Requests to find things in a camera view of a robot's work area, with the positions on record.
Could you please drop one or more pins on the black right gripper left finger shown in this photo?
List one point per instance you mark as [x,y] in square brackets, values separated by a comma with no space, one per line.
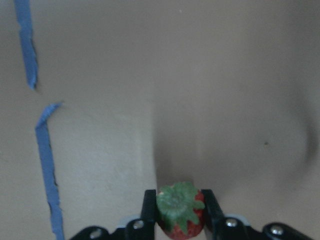
[149,215]

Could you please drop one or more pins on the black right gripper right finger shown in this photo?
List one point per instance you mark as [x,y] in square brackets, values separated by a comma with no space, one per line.
[213,216]

